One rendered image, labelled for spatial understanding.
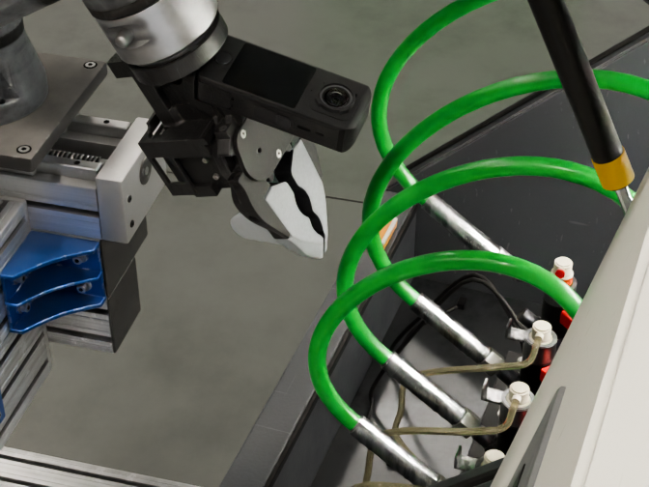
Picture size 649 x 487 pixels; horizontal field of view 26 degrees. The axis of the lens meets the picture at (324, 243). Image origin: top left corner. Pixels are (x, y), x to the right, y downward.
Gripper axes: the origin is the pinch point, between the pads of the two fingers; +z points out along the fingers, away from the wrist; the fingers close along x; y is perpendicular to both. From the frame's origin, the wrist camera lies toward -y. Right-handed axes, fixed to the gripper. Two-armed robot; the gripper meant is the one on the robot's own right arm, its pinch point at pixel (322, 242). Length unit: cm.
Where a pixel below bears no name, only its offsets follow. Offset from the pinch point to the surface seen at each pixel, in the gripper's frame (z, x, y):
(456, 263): -0.4, 2.5, -12.5
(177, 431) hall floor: 108, -56, 115
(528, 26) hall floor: 151, -230, 116
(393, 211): 1.0, -4.2, -4.0
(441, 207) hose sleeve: 13.8, -17.7, 2.5
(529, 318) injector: 26.5, -15.8, -2.1
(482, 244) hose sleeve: 18.1, -17.1, -0.1
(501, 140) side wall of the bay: 31, -45, 13
